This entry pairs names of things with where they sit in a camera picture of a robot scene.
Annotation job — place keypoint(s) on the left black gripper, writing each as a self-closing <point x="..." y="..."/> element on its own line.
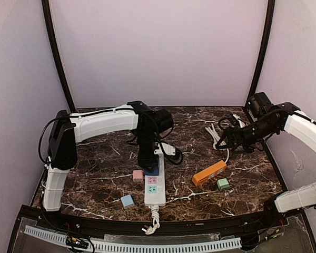
<point x="147" y="162"/>

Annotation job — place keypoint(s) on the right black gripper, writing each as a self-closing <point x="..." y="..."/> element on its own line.
<point x="237" y="137"/>

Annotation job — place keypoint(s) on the blue cube socket adapter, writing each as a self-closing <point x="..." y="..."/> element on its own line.
<point x="154" y="170"/>

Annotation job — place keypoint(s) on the pink plug adapter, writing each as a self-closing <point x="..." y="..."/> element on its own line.
<point x="137" y="176"/>

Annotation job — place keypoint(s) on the white multicolour power strip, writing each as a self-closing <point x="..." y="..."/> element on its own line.
<point x="155" y="185"/>

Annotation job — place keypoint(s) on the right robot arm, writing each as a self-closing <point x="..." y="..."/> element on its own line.
<point x="271" y="119"/>

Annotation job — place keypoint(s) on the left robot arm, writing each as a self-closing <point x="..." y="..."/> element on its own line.
<point x="121" y="139"/>

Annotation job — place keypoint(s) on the green plug adapter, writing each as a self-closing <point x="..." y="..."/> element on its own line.
<point x="223" y="184"/>

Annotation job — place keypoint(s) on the light blue plug adapter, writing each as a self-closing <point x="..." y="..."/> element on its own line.
<point x="127" y="201"/>

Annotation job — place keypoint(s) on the orange power strip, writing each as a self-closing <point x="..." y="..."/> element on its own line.
<point x="206" y="174"/>

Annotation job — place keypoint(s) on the light blue slotted cable duct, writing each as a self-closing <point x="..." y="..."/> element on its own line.
<point x="120" y="245"/>

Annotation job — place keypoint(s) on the right black frame post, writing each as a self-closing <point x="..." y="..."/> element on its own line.
<point x="263" y="47"/>

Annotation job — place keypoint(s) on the black frame post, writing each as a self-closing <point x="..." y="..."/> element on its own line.
<point x="263" y="47"/>
<point x="56" y="54"/>

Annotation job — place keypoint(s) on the left black frame post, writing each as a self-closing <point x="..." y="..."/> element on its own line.
<point x="56" y="54"/>

